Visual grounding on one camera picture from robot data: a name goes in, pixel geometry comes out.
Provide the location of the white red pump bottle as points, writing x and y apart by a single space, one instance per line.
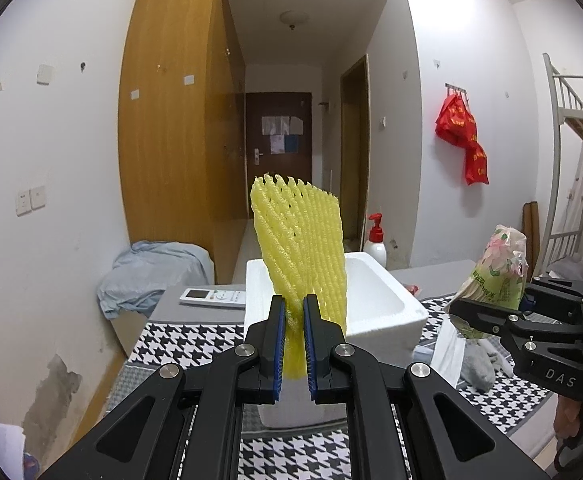
375 247

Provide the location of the wooden boards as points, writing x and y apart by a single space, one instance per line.
530 230

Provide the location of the white foam box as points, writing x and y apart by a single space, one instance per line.
371 305

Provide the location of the dark brown door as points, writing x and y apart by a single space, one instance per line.
281 180

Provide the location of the blue paper on door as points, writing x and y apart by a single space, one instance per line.
284 144

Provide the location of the light blue cloth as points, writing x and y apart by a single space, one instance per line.
151 270

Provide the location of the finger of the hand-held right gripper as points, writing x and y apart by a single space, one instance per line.
561 292
481 317

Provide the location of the person's right hand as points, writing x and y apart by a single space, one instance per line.
565 430

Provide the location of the houndstooth blanket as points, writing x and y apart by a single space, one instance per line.
196 340

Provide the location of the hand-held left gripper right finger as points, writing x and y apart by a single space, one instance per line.
311 350

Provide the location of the ceiling lamp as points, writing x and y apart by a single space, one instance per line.
295 19

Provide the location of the wooden wardrobe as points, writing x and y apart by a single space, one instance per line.
171 135

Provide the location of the grey sock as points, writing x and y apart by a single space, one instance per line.
481 367

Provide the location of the metal wall hook rack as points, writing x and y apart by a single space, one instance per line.
456 88

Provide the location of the floral plastic bag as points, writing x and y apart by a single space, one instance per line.
501 270

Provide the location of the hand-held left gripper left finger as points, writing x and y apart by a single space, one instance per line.
280 350

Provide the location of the white double wall switch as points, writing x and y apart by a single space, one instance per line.
30 201

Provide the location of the metal bunk bed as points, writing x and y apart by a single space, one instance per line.
571 125

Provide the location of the yellow foam fruit net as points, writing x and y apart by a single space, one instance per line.
296 240

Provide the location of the white papers on door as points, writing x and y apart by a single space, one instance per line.
281 125

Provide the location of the wooden side door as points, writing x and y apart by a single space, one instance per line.
354 160

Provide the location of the red plastic bag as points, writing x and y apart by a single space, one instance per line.
476 165
454 122

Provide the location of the white remote control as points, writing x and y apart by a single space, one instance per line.
213 297

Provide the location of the red packet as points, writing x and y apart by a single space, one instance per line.
414 288

